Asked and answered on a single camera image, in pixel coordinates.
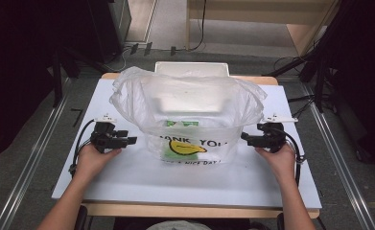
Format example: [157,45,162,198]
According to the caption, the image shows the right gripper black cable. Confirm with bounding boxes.
[280,127,306,188]

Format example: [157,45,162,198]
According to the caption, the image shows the black tripod stand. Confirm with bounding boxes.
[263,47,338,113]

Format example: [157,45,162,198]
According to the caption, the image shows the white board sheet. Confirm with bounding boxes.
[51,78,323,210]

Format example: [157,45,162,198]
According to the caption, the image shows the black stand leg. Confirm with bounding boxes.
[51,47,81,108]

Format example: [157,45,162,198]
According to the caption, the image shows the person's left hand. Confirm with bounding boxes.
[74,143,122,183]

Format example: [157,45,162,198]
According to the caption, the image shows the black hanging cable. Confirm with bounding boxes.
[188,0,208,52]

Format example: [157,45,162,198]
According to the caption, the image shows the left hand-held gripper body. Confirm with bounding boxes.
[89,114,126,153]

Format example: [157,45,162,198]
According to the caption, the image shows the black floor cables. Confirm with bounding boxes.
[272,56,318,120]

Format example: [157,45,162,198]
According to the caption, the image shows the person's grey clothing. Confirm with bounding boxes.
[146,219,212,230]

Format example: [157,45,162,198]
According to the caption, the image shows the person's right hand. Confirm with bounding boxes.
[255,142,296,185]

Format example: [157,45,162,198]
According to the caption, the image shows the black curtain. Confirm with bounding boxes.
[0,0,92,166]
[327,0,375,169]

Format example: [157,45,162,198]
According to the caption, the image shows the metal floor rail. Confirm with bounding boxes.
[0,78,73,230]
[299,81,375,230]

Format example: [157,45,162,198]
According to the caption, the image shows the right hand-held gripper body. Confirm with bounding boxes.
[256,114,299,153]

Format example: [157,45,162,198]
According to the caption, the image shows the white plastic bin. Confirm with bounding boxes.
[153,60,231,113]

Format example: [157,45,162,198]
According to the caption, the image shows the white floor cable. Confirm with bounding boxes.
[104,47,128,73]

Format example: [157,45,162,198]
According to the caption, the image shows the black cabinet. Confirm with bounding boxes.
[88,0,132,64]

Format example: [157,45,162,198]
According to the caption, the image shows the green snack packet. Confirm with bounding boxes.
[163,119,200,161]

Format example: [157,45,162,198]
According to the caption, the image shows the translucent printed plastic bag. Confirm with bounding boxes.
[108,66,269,166]

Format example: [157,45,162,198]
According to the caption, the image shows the light wooden shelf unit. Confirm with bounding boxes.
[185,0,340,58]

